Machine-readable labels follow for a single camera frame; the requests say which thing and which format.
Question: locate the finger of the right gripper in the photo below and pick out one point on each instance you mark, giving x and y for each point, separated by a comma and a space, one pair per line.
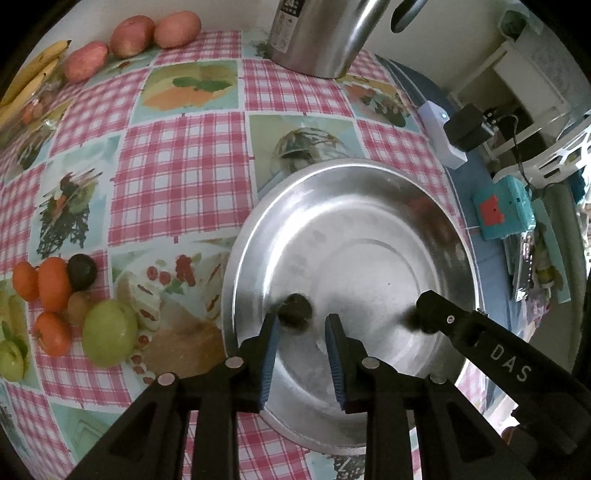
525, 374

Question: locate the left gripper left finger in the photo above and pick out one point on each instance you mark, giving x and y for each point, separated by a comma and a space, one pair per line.
148, 440

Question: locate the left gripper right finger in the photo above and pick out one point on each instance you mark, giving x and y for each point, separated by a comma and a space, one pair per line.
455, 441

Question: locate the green fruit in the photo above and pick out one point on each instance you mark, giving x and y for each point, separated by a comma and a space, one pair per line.
109, 333
12, 365

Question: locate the orange tangerine with stem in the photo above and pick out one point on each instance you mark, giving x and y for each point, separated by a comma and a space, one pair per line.
53, 334

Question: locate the brown kiwi fruit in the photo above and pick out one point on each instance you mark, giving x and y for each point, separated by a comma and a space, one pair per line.
79, 304

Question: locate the dark heart-shaped plum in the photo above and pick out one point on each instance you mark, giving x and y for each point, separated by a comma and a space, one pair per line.
295, 313

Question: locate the dark round plum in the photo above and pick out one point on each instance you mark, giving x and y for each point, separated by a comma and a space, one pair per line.
82, 272

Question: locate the person's right hand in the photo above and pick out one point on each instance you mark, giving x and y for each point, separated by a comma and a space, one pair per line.
508, 433

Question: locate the teal plastic box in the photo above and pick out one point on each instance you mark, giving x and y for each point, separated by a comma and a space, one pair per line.
504, 209

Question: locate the round stainless steel plate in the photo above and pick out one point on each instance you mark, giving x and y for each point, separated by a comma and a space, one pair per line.
360, 240

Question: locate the white plastic basket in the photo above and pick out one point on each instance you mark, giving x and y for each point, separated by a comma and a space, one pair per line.
568, 155

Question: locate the black power adapter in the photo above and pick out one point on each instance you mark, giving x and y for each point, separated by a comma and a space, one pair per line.
468, 128

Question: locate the white power strip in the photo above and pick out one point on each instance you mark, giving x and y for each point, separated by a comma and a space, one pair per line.
434, 118

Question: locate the checkered fruit tablecloth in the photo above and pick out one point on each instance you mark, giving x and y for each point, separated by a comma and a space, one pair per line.
149, 168

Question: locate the white shelf unit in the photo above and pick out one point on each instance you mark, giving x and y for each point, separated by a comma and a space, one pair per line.
531, 78

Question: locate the glass fruit bowl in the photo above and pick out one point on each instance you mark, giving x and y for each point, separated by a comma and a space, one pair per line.
47, 105

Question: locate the red apple left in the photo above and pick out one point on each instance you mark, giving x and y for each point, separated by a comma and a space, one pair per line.
85, 62

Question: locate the red apple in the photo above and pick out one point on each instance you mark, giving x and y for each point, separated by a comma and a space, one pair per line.
177, 29
85, 62
132, 36

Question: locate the stainless steel thermos jug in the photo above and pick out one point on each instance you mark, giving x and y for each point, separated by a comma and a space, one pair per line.
321, 38

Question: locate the yellow banana bunch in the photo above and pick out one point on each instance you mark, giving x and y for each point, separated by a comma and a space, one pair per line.
30, 78

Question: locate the red apple middle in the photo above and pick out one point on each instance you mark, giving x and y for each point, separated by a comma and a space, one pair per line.
132, 36

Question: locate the red apple right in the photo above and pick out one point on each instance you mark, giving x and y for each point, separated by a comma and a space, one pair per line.
177, 29

